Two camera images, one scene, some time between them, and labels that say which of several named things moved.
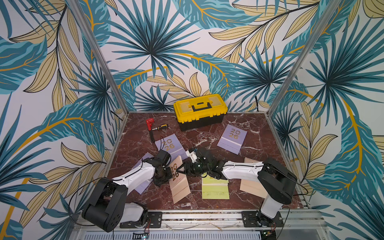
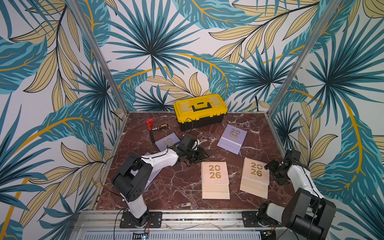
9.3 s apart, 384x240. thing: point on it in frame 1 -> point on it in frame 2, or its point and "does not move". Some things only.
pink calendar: (178, 184) -> (215, 182)
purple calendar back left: (172, 144) does not move
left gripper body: (165, 176) -> (195, 156)
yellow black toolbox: (194, 112) does not move
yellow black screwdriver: (163, 127) does not move
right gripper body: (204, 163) -> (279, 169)
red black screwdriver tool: (149, 123) does not move
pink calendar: (250, 187) does not move
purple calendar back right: (232, 139) does not move
